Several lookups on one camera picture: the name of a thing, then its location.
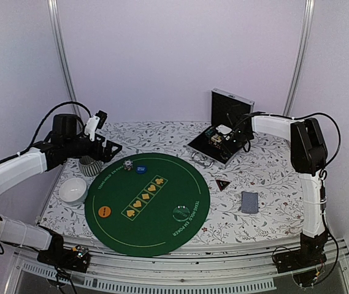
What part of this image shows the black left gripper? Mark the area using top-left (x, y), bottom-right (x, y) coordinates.
top-left (64, 133), bottom-right (123, 162)

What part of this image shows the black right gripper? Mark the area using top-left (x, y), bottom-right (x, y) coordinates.
top-left (220, 129), bottom-right (251, 157)

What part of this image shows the blue peach chip stack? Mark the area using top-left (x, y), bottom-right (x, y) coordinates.
top-left (123, 160), bottom-right (133, 171)

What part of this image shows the blue small blind button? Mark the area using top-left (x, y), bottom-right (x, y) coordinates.
top-left (136, 165), bottom-right (147, 174)

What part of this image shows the orange big blind button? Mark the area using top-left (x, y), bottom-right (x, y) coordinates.
top-left (98, 206), bottom-right (112, 218)

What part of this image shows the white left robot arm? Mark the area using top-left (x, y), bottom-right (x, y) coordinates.
top-left (0, 111), bottom-right (122, 266)

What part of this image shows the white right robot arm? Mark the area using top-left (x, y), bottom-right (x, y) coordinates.
top-left (229, 111), bottom-right (328, 267)

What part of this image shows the aluminium poker chip case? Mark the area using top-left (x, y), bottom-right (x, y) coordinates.
top-left (186, 88), bottom-right (255, 168)

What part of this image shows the short green chip row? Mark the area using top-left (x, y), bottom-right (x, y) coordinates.
top-left (204, 127), bottom-right (216, 138)

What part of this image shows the triangular all in button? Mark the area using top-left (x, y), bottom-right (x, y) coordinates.
top-left (215, 179), bottom-right (231, 191)

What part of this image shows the white ceramic bowl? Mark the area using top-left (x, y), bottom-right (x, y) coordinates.
top-left (59, 178), bottom-right (88, 206)

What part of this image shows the green round poker mat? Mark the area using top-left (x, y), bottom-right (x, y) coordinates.
top-left (85, 153), bottom-right (210, 257)

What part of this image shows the clear dealer button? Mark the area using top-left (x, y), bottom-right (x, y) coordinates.
top-left (172, 206), bottom-right (190, 222)

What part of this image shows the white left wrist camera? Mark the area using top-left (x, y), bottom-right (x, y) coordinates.
top-left (84, 110), bottom-right (107, 141)

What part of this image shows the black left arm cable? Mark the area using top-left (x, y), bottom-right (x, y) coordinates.
top-left (0, 101), bottom-right (92, 175)

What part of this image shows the front aluminium rail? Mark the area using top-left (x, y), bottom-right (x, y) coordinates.
top-left (4, 237), bottom-right (349, 293)

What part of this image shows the right aluminium frame post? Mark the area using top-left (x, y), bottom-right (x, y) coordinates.
top-left (283, 0), bottom-right (315, 116)

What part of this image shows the aluminium frame post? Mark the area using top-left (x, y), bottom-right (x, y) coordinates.
top-left (47, 0), bottom-right (85, 120)
top-left (283, 0), bottom-right (315, 116)

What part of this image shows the left aluminium frame post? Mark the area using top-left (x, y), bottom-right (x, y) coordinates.
top-left (47, 0), bottom-right (85, 120)

